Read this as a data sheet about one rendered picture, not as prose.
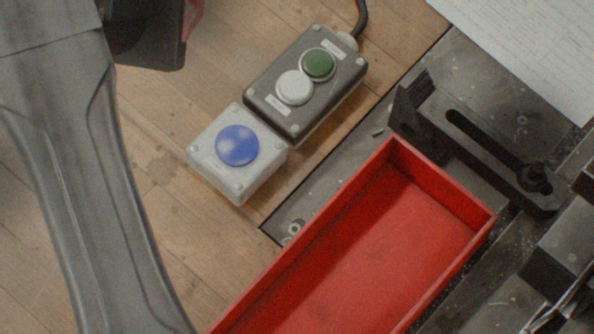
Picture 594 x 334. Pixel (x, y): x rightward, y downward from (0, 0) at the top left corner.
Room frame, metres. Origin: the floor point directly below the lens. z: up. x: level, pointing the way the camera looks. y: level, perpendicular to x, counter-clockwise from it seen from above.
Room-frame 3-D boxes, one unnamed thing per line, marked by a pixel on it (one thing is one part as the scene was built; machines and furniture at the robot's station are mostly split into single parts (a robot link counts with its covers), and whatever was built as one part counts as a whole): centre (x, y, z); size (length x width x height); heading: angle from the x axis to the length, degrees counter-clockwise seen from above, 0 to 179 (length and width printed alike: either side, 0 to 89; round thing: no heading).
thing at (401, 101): (0.46, -0.12, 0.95); 0.06 x 0.03 x 0.09; 54
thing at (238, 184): (0.42, 0.05, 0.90); 0.07 x 0.07 x 0.06; 54
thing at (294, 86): (0.48, 0.01, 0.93); 0.03 x 0.03 x 0.02
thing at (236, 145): (0.42, 0.05, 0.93); 0.04 x 0.04 x 0.02
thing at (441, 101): (0.42, -0.17, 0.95); 0.15 x 0.03 x 0.10; 54
